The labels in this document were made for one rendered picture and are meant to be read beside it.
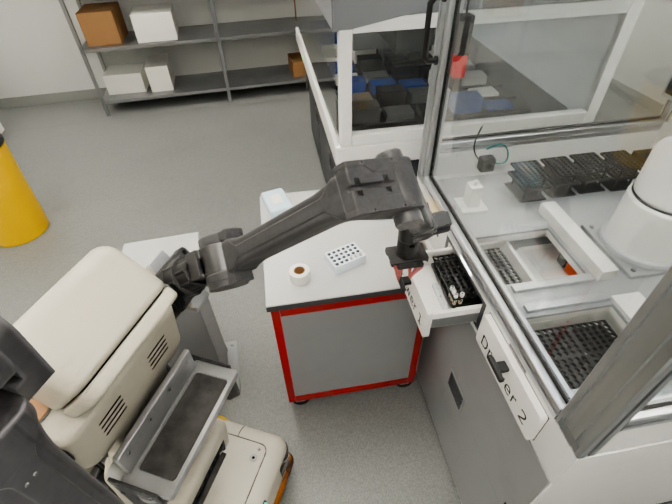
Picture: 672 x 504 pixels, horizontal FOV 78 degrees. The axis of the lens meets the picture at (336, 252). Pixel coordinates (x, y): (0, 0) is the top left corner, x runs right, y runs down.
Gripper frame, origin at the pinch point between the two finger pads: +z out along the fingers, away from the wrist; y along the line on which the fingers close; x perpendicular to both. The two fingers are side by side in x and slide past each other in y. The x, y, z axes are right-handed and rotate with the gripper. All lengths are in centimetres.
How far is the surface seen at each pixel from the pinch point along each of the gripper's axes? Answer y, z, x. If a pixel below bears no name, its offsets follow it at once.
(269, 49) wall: -15, 68, 413
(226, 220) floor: -68, 97, 160
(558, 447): 18, 5, -49
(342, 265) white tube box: -12.9, 16.0, 23.1
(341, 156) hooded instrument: -1, 10, 82
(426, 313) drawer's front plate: 3.0, 3.1, -11.4
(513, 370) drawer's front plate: 17.0, 2.8, -31.7
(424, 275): 11.0, 11.9, 9.3
